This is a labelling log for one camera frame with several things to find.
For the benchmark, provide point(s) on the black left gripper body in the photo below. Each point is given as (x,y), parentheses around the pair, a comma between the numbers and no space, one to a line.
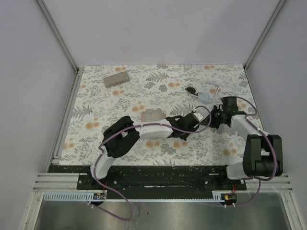
(184,136)

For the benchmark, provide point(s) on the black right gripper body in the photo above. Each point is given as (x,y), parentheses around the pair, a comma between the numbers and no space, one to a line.
(216,117)

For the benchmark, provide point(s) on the pink glasses case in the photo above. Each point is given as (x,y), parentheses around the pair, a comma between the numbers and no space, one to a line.
(152,115)

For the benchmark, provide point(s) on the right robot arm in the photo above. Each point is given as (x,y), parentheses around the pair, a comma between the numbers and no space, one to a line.
(263,153)

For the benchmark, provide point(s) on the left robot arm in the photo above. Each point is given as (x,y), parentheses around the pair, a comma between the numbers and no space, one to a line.
(124,134)

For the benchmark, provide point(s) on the black sunglasses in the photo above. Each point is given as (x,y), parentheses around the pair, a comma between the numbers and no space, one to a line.
(191,90)

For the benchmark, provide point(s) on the beige glasses case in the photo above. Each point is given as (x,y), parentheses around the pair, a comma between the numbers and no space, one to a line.
(116,79)

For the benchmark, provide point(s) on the floral tablecloth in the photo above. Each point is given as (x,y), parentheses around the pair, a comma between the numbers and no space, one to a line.
(96,108)

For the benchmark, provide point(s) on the steel floor panel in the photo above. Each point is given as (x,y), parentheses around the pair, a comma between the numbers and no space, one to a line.
(267,212)

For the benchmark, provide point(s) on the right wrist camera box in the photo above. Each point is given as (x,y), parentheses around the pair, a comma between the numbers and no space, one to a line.
(229,104)

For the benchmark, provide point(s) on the white frame sunglasses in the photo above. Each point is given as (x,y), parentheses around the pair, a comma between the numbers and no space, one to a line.
(208,87)

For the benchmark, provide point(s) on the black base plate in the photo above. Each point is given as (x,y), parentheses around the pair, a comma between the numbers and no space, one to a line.
(208,178)

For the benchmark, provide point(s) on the left aluminium frame post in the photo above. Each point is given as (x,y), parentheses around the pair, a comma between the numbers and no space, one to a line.
(52,25)

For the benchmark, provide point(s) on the aluminium frame post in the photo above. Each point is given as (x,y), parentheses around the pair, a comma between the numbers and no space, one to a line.
(52,25)
(267,28)

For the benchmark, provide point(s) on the right aluminium frame post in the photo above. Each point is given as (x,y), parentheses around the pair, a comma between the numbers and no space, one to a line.
(267,28)

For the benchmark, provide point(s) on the white slotted cable duct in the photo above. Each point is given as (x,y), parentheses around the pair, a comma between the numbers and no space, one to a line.
(74,196)

